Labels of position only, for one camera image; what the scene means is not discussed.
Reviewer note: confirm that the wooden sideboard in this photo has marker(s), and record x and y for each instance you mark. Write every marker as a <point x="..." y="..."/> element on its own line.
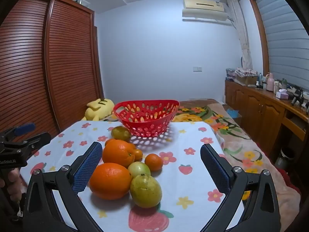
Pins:
<point x="253" y="106"/>

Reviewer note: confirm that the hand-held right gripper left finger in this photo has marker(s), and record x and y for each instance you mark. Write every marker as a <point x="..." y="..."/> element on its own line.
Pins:
<point x="88" y="169"/>

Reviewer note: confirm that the white strawberry print tablecloth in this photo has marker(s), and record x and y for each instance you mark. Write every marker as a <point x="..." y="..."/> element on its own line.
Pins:
<point x="183" y="188"/>

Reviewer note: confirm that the green guava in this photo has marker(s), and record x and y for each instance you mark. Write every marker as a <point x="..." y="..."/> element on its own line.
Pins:
<point x="140" y="168"/>

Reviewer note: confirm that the blue plastic bag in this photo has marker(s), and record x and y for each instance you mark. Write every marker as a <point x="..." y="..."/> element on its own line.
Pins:
<point x="233" y="113"/>

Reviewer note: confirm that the small tangerine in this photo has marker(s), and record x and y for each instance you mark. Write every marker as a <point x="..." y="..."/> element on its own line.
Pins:
<point x="109" y="142"/>
<point x="153" y="162"/>
<point x="138" y="154"/>

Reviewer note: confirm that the pink tissue box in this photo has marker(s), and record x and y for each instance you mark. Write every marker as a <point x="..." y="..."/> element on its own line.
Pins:
<point x="282" y="94"/>

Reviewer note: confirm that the large orange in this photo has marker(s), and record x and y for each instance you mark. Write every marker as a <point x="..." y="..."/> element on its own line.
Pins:
<point x="118" y="153"/>
<point x="109" y="181"/>

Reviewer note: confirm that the dark trash bin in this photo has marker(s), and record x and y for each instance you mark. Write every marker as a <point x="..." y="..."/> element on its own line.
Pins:
<point x="286" y="157"/>

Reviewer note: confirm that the person's left hand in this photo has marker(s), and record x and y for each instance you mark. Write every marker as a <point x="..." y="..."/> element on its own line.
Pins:
<point x="15" y="185"/>

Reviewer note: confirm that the yellow-green lemon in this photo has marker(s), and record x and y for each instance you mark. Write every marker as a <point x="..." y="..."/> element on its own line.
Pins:
<point x="120" y="133"/>

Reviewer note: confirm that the red perforated plastic basket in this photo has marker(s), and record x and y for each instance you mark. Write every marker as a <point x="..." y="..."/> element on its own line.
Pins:
<point x="149" y="128"/>

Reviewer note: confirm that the patterned folded cloth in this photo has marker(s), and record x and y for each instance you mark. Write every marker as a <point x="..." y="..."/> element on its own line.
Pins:
<point x="243" y="72"/>

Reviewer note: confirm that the yellow plush toy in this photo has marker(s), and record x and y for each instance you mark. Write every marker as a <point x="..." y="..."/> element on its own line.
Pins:
<point x="100" y="108"/>

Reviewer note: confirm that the pink thermos jug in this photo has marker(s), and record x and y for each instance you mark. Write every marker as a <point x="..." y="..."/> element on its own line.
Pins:
<point x="269" y="82"/>

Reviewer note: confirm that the clear storage box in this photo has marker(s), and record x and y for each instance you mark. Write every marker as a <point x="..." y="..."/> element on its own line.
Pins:
<point x="83" y="2"/>

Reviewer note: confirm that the wall air conditioner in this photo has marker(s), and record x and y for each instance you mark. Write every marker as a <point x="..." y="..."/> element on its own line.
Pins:
<point x="205" y="4"/>

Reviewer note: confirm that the wooden louvred wardrobe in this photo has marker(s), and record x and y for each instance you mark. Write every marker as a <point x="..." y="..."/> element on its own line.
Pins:
<point x="36" y="65"/>

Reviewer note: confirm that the green bottle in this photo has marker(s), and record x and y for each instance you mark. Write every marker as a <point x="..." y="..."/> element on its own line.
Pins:
<point x="284" y="83"/>

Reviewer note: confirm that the cream curtain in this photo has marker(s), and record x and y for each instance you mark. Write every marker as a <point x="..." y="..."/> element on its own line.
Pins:
<point x="242" y="38"/>

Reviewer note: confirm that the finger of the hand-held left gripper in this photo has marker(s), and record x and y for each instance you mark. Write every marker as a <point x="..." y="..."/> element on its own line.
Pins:
<point x="36" y="141"/>
<point x="24" y="128"/>

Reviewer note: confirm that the black tripod device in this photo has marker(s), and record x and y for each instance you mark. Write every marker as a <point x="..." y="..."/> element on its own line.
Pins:
<point x="298" y="96"/>

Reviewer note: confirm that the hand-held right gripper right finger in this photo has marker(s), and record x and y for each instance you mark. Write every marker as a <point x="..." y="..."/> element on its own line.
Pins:
<point x="214" y="166"/>

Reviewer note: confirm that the floral printed blanket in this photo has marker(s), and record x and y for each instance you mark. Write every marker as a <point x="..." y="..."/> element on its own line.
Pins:
<point x="236" y="147"/>

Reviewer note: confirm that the green lemon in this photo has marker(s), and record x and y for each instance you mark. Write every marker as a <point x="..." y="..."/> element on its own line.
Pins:
<point x="145" y="191"/>

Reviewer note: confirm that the white wall switch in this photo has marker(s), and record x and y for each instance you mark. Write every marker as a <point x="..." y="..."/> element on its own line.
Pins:
<point x="198" y="69"/>

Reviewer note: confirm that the cardboard box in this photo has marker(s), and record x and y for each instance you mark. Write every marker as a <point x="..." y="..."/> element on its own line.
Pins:
<point x="248" y="79"/>

